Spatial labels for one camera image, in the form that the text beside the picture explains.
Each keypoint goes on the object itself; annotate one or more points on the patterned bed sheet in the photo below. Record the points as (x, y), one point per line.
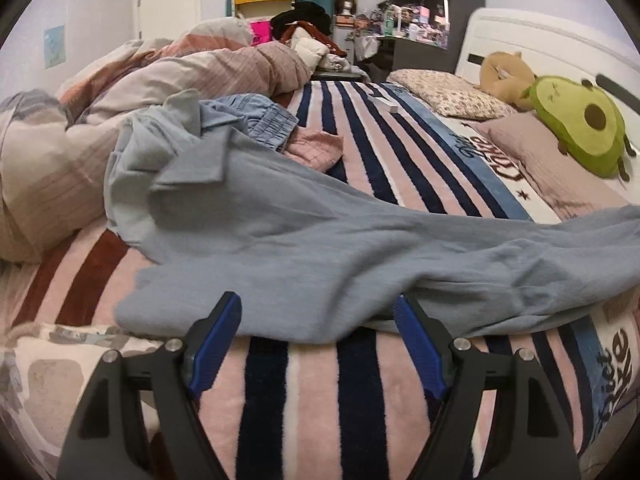
(50, 375)

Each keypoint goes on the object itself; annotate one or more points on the blue wall poster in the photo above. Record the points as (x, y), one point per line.
(54, 46)

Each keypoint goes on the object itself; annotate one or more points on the grey-blue pants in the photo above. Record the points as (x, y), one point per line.
(310, 240)

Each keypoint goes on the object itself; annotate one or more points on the white headboard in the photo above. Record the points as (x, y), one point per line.
(545, 40)

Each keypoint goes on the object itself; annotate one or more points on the tan plush toy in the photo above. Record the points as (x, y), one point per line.
(505, 77)

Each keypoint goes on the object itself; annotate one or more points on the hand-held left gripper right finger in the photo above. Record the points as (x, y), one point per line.
(420, 347)

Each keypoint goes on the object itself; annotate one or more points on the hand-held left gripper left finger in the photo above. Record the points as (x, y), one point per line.
(212, 347)

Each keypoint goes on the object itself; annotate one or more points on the striped plush blanket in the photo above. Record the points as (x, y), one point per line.
(400, 170)

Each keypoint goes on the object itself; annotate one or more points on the floral pillow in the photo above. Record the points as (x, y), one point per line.
(450, 91)

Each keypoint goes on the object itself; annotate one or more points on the white remote control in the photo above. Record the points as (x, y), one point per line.
(385, 101)

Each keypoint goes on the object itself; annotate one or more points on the avocado plush toy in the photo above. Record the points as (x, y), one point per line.
(582, 122)

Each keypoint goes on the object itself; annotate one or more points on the pink box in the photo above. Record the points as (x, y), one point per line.
(261, 32)

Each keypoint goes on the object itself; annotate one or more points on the pink checked cloth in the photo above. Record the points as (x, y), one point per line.
(315, 147)

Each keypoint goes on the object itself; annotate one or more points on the blue denim shorts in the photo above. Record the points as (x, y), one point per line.
(260, 117)

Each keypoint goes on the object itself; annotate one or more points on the white door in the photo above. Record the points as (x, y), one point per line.
(167, 2)

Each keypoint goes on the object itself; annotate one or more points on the pile of clothes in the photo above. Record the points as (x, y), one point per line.
(310, 35)

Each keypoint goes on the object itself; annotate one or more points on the pink pillow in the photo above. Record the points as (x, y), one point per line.
(550, 165)

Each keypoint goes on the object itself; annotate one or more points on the pink striped duvet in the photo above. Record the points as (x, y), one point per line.
(100, 110)

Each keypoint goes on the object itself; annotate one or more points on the yellow shelf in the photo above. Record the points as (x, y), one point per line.
(265, 2)

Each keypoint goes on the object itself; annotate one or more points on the mannequin head with wig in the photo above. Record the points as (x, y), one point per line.
(345, 5)

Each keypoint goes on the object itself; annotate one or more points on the cluttered desk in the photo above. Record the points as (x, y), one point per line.
(400, 42)

